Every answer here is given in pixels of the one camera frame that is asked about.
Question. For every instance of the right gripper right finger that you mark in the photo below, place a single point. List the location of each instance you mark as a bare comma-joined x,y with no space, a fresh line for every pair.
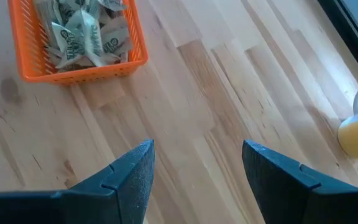
291,199

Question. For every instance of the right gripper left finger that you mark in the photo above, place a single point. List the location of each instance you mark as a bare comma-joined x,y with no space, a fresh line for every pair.
126,193

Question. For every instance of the orange plastic basket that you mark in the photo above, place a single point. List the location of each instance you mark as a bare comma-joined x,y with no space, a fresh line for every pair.
26,46

